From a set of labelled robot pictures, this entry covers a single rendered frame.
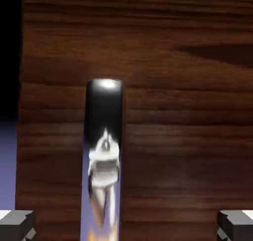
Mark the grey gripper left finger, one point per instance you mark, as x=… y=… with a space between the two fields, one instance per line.
x=15 y=224

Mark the dark wood cabinet door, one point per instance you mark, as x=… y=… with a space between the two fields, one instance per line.
x=177 y=126

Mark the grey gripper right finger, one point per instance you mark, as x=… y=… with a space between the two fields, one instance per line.
x=236 y=225

